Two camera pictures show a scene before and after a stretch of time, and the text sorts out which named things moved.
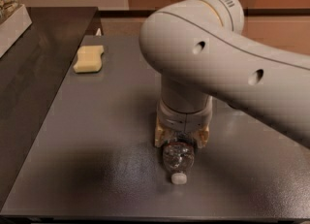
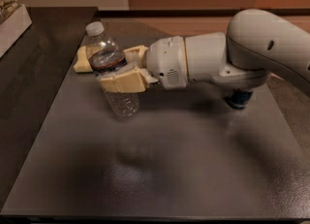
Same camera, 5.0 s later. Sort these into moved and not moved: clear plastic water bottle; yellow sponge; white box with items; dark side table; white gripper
Moved: clear plastic water bottle; white gripper
Not moved: dark side table; yellow sponge; white box with items
